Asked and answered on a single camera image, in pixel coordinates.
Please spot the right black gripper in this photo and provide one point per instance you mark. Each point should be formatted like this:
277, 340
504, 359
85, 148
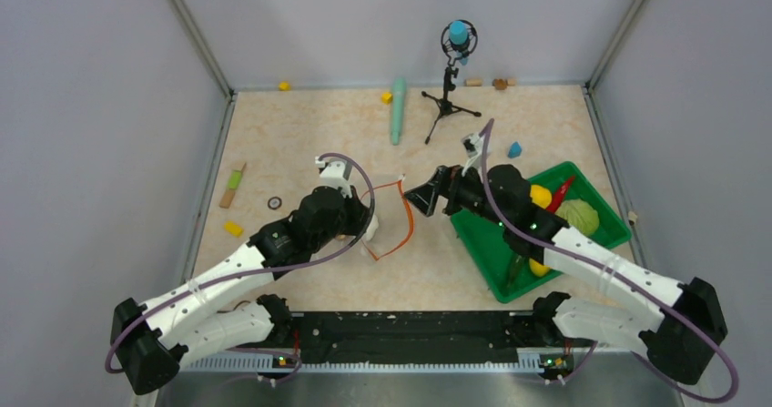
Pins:
446, 181

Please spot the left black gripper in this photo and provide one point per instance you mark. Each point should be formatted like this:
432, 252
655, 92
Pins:
360, 212

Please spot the clear zip bag orange zipper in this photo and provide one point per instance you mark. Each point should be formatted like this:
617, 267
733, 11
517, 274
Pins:
394, 214

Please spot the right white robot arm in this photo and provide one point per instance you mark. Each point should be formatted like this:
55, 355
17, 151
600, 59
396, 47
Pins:
676, 325

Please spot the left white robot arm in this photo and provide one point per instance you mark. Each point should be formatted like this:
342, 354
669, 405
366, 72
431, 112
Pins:
152, 341

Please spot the blue toy block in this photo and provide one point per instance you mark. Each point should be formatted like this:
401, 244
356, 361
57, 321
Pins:
515, 150

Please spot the wooden stick green block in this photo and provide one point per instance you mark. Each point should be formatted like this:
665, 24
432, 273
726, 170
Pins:
232, 185

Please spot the small yellow block centre back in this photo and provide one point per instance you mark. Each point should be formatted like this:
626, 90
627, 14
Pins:
386, 97

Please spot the yellow lemon upper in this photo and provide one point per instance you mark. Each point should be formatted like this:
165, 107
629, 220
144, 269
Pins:
541, 196

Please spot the teal plastic tube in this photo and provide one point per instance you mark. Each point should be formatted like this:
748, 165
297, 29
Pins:
398, 92

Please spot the cork piece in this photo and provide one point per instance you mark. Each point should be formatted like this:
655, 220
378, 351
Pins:
473, 81

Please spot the brown wooden pieces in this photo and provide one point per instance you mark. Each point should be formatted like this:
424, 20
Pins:
501, 84

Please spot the red chili pepper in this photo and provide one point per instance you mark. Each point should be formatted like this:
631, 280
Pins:
560, 194

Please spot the green cabbage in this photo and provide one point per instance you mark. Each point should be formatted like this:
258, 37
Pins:
580, 215

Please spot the blue microphone on tripod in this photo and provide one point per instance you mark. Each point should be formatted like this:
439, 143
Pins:
459, 40

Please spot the green plastic tray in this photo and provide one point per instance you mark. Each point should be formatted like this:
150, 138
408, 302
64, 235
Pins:
484, 242

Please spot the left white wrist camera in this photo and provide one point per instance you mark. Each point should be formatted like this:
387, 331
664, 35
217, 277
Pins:
335, 174

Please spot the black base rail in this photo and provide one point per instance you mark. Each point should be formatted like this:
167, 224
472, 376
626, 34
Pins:
415, 337

